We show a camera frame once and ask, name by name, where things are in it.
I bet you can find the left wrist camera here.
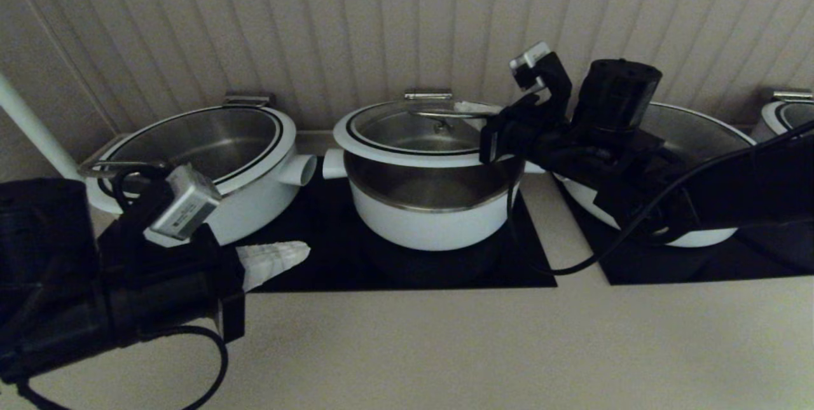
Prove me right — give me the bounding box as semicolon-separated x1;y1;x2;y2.
145;164;222;247

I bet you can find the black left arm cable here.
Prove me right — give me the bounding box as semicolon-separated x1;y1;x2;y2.
16;324;230;410

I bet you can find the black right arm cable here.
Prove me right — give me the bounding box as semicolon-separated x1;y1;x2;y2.
506;121;814;276

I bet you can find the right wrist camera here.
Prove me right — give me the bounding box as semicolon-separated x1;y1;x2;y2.
509;41;573;112

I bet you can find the white slanted pole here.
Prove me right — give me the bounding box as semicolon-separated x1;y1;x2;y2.
0;73;80;182

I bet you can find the left white chafing pot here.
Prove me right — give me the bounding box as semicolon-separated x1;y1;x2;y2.
79;105;298;214

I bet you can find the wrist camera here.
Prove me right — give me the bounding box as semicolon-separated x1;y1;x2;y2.
145;164;222;247
509;41;573;112

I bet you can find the far right white pot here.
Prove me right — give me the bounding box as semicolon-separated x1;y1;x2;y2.
760;100;814;139

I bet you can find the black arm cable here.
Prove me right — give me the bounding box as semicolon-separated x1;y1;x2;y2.
506;121;814;276
16;324;230;410

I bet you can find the glass lid with white rim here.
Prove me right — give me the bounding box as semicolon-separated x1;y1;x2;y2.
333;100;509;169

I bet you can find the black glass cooktop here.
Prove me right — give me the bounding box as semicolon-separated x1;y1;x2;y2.
242;156;557;293
553;175;814;285

